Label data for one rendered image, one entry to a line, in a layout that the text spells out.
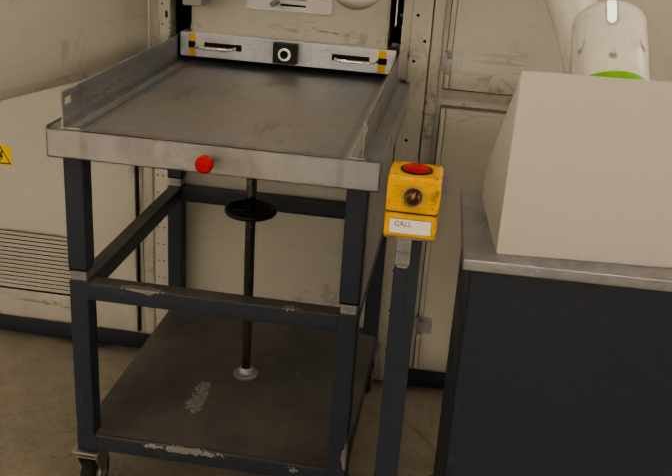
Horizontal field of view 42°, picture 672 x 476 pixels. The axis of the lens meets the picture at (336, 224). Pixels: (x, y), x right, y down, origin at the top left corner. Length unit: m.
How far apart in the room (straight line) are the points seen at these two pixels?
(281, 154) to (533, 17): 0.82
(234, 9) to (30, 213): 0.82
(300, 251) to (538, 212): 1.05
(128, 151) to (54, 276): 1.03
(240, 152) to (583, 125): 0.59
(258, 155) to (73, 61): 0.67
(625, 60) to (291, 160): 0.59
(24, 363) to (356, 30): 1.29
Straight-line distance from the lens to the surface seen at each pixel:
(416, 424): 2.36
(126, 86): 1.98
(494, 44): 2.17
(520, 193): 1.44
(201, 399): 2.10
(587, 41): 1.62
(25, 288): 2.69
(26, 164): 2.54
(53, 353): 2.66
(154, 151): 1.65
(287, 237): 2.38
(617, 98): 1.42
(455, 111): 2.20
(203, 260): 2.47
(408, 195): 1.31
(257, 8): 2.23
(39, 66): 2.05
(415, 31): 2.19
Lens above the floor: 1.31
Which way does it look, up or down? 21 degrees down
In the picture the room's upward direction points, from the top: 4 degrees clockwise
